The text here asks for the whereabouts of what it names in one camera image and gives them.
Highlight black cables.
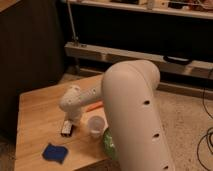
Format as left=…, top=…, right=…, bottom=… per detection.
left=196, top=69, right=213, bottom=171

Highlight upper shelf with clutter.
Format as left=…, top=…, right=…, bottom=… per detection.
left=61, top=0, right=213, bottom=20

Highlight blue sponge cloth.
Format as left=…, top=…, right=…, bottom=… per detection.
left=42, top=143, right=68, bottom=164

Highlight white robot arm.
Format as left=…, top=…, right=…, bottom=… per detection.
left=59, top=60, right=175, bottom=171

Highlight metal pole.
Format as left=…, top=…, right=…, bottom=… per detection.
left=67, top=0, right=79, bottom=46

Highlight orange carrot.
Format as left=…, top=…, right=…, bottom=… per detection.
left=86, top=101, right=103, bottom=112

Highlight wooden shelf beam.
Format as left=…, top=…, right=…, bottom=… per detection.
left=64, top=42, right=213, bottom=78

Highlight black handle on beam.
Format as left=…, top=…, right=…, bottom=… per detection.
left=163, top=56, right=192, bottom=65

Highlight green bowl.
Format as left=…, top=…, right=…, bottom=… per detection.
left=102, top=129, right=117, bottom=160

